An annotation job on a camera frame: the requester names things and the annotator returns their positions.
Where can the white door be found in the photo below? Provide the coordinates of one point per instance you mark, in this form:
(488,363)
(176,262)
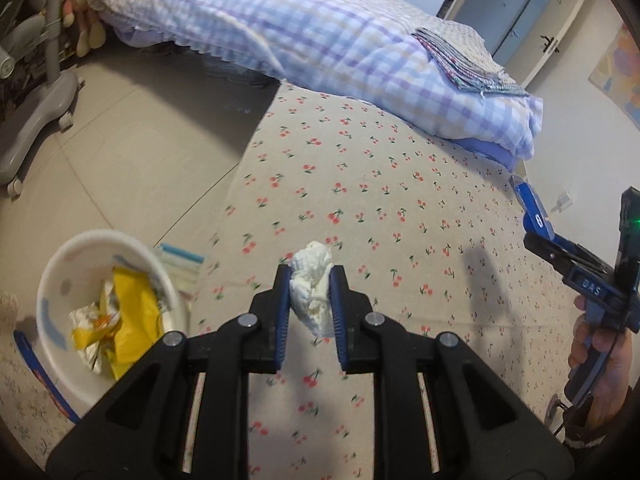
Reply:
(515,15)

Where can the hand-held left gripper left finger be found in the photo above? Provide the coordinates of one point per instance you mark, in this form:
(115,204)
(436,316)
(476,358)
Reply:
(282,315)

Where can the person's right forearm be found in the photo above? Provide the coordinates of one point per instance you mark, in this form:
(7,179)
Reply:
(595,435)

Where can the crumpled white wrapper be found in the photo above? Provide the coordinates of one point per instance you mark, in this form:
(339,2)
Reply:
(90,330)

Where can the person's right hand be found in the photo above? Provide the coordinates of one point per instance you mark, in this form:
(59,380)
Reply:
(612,370)

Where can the folded striped cloth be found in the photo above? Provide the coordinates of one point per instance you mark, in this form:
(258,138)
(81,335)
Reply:
(465,62)

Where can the purple checkered quilt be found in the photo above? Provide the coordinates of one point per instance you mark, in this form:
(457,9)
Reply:
(300,25)

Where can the pale floral blanket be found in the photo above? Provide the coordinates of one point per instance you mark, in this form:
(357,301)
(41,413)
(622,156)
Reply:
(20,410)

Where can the colourful wall poster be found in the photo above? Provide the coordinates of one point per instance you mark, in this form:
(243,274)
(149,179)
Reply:
(617,75)

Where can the cherry print bed sheet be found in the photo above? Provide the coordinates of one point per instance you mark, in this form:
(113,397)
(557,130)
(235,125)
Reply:
(400,185)

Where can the grey wheeled stand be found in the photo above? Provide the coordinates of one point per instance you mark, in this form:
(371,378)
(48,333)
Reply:
(35,110)

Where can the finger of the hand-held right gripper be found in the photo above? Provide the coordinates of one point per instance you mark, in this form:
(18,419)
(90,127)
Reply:
(545,252)
(582,255)

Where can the white wall socket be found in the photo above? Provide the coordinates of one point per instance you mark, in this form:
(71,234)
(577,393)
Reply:
(564,201)

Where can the white tissue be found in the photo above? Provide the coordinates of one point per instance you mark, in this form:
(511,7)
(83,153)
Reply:
(310,285)

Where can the blue striped white packet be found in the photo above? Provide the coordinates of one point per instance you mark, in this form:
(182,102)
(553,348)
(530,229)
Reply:
(180,265)

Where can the tan plush toy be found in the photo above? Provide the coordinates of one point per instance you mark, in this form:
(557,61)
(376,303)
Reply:
(92,40)

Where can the white trash bin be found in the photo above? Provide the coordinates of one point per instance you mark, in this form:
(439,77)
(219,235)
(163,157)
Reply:
(75,260)

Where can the purple blanket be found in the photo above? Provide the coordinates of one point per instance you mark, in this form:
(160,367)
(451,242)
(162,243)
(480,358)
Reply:
(490,152)

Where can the yellow packet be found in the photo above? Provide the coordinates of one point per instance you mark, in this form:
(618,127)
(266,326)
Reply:
(135,325)

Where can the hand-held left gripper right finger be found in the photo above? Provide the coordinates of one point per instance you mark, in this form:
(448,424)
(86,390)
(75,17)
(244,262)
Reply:
(337,315)

